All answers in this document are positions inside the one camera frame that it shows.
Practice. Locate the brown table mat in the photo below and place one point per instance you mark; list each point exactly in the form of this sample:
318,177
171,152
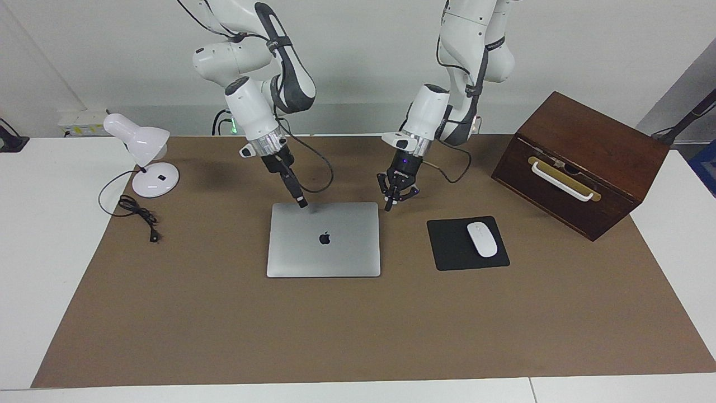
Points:
358,336

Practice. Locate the black mouse pad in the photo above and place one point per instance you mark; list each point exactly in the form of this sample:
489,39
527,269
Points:
447,246

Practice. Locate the dark brown wooden box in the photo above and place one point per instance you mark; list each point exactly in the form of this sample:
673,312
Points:
587,134

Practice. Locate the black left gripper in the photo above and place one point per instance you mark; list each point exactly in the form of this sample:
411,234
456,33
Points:
404,165

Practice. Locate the blue storage bin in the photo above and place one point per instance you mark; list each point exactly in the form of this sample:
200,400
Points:
706,165

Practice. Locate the white computer mouse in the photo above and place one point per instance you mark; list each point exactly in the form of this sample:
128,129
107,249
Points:
482,239

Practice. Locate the white power strip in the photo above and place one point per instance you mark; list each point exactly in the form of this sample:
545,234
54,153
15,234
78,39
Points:
84,120

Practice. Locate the black camera stand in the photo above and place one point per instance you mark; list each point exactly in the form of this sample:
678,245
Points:
688,118

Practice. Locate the black clamp base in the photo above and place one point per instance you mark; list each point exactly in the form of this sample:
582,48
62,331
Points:
11,143

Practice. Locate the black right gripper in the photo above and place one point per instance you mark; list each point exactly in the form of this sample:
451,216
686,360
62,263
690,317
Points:
275,161

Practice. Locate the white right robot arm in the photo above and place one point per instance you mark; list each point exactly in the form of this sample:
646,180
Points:
251,106

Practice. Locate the white desk lamp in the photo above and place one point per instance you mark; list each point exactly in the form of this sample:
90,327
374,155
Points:
148,187

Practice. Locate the silver Apple laptop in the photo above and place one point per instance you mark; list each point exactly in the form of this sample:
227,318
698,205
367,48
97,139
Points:
347,252

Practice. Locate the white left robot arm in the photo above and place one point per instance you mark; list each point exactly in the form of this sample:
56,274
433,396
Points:
475,33

